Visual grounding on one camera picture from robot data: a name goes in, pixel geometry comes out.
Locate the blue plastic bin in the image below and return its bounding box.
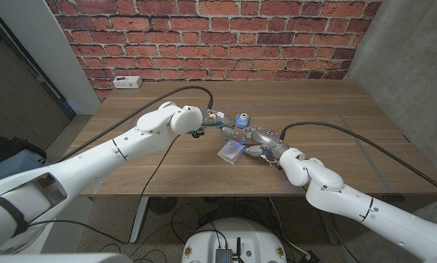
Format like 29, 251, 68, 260
0, 148, 48, 187

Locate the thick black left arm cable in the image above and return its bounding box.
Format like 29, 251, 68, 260
52, 85, 215, 164

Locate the grey tape outline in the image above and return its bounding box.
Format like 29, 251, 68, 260
92, 104, 393, 194

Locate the white power strip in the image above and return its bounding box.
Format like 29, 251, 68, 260
112, 75, 143, 90

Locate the white paper shipping label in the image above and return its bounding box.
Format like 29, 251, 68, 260
217, 140, 247, 165

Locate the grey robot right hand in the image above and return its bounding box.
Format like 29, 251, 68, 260
238, 126, 284, 159

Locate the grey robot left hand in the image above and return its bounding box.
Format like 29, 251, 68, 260
203, 109, 241, 142

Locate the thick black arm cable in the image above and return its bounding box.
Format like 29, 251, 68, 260
52, 85, 215, 164
279, 121, 437, 198

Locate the white robot torso base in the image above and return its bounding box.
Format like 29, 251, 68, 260
181, 218, 288, 263

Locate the red brick print backdrop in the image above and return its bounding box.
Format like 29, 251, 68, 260
45, 0, 383, 102

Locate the black bag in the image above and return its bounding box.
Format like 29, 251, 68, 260
0, 136, 48, 160

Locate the grey electronics box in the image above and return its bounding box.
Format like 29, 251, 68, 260
214, 248, 234, 263

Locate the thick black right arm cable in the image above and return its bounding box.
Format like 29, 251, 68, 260
279, 121, 437, 198

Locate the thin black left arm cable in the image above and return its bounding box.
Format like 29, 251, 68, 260
26, 133, 181, 245

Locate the dark grey table leg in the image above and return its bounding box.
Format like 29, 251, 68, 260
319, 211, 340, 245

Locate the black round fan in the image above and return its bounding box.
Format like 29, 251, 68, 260
148, 197, 178, 216

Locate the white floor cable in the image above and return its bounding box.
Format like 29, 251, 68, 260
268, 196, 313, 259

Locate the white table leg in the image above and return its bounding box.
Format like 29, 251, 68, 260
128, 197, 150, 244

